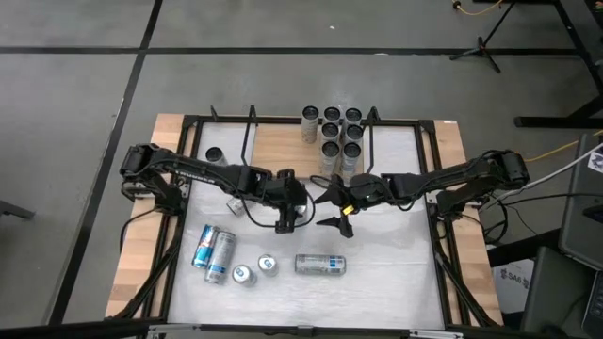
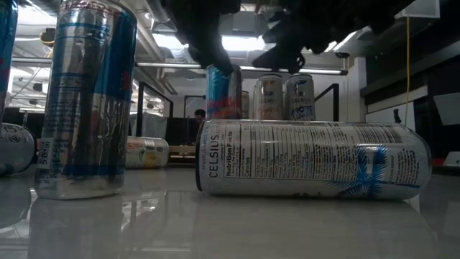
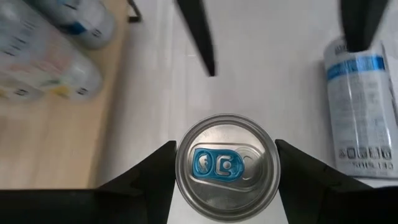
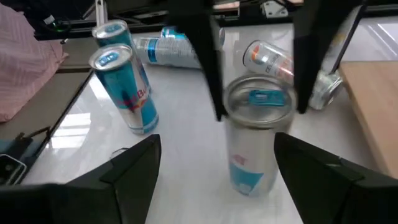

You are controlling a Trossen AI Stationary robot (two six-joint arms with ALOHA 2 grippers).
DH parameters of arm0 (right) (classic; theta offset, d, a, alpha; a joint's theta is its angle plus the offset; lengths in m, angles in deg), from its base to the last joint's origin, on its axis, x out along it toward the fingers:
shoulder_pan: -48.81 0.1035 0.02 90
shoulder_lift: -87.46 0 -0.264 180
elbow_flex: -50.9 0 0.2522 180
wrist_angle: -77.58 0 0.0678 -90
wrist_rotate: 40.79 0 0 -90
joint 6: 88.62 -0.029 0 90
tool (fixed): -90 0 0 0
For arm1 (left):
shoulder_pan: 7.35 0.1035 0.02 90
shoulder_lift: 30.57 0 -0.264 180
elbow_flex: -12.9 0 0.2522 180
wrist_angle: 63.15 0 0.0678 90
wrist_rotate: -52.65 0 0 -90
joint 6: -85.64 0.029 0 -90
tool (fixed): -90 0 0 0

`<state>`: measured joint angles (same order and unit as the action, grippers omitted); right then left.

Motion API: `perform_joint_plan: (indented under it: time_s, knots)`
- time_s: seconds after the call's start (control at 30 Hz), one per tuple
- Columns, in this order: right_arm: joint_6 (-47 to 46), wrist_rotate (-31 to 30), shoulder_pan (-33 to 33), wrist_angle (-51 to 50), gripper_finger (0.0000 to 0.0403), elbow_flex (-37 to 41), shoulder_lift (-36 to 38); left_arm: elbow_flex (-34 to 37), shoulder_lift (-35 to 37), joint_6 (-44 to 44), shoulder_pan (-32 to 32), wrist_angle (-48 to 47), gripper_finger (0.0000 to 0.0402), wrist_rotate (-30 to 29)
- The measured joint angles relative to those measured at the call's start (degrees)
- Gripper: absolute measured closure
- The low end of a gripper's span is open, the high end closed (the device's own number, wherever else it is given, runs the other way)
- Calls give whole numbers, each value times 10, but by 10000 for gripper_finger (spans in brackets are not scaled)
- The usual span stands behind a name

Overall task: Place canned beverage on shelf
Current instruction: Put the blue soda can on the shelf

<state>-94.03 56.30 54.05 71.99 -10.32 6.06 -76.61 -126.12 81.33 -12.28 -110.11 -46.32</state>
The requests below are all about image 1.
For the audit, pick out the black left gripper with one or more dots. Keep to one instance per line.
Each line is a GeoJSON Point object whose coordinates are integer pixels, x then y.
{"type": "Point", "coordinates": [282, 188]}

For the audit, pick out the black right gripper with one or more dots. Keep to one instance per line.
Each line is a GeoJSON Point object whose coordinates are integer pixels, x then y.
{"type": "Point", "coordinates": [369, 190]}

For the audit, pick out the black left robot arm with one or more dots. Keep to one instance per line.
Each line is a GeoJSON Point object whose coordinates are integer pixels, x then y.
{"type": "Point", "coordinates": [198, 174]}

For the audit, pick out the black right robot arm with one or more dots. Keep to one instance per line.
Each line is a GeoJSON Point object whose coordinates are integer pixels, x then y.
{"type": "Point", "coordinates": [447, 174]}

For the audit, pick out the wooden shelf board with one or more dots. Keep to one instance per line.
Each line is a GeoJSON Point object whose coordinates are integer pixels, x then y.
{"type": "Point", "coordinates": [282, 146]}

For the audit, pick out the white Celsius can palm print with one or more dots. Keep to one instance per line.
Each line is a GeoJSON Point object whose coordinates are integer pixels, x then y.
{"type": "Point", "coordinates": [320, 264]}

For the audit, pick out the tall silver Red Bull can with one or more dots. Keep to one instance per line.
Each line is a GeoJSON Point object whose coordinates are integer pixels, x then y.
{"type": "Point", "coordinates": [220, 258]}

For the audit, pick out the black desk leg beam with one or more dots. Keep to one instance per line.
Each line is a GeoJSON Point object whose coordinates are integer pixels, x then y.
{"type": "Point", "coordinates": [518, 249]}

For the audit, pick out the white printed box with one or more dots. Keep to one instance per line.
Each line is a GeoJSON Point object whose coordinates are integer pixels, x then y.
{"type": "Point", "coordinates": [513, 282]}

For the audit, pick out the black tripod stand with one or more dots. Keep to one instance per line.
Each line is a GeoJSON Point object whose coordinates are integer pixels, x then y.
{"type": "Point", "coordinates": [479, 46]}

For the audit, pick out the dark grey box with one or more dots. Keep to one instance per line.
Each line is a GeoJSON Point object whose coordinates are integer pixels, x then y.
{"type": "Point", "coordinates": [553, 292]}

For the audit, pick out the dark grey equipment case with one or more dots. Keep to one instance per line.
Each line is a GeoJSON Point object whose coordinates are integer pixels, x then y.
{"type": "Point", "coordinates": [581, 202]}

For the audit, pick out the black furniture foot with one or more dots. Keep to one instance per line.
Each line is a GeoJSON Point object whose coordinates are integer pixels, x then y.
{"type": "Point", "coordinates": [14, 209]}

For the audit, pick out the black desk frame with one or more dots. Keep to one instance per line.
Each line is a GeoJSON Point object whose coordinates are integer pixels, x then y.
{"type": "Point", "coordinates": [542, 122]}

